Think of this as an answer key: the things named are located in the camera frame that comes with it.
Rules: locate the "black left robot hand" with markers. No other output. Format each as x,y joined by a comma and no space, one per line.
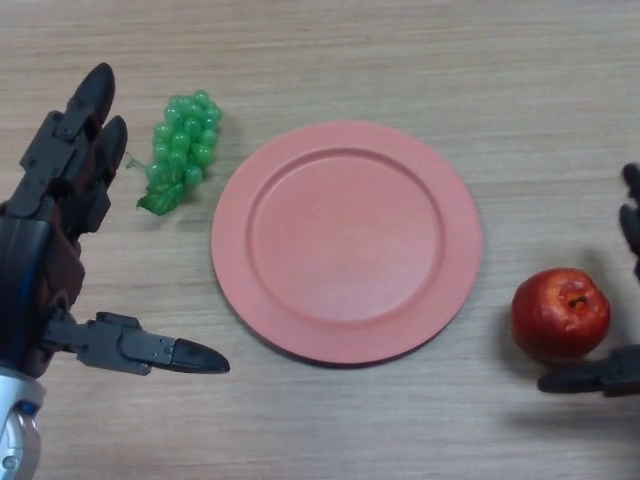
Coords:
45,225

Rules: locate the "pink round plate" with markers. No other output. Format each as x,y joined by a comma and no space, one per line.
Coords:
345,240

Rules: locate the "green plastic grape bunch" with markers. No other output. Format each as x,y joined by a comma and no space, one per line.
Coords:
185,145

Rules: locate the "red apple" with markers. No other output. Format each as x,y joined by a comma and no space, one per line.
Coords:
550,310

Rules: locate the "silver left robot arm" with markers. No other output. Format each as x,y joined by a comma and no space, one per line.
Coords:
15,430

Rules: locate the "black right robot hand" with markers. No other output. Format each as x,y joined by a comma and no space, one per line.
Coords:
620,372

